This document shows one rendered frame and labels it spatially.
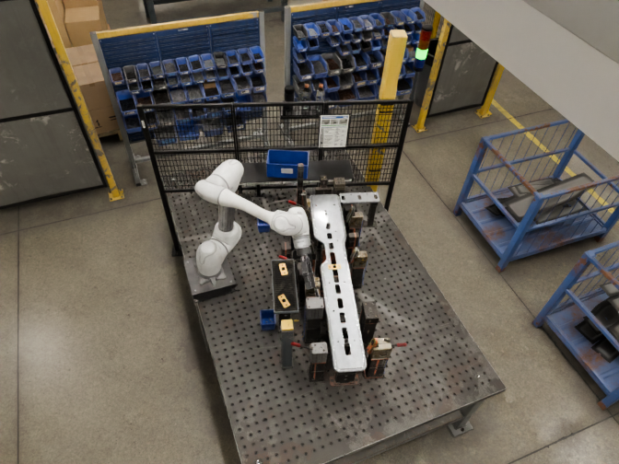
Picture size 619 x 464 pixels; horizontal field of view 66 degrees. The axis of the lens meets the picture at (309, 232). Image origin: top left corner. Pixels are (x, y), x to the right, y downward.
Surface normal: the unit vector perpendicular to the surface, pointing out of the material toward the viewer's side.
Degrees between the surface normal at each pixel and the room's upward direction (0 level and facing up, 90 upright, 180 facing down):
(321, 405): 0
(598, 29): 90
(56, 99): 91
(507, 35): 90
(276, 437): 0
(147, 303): 0
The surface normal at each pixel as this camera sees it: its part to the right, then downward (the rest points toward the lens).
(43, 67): 0.38, 0.71
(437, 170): 0.04, -0.66
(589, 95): -0.93, 0.25
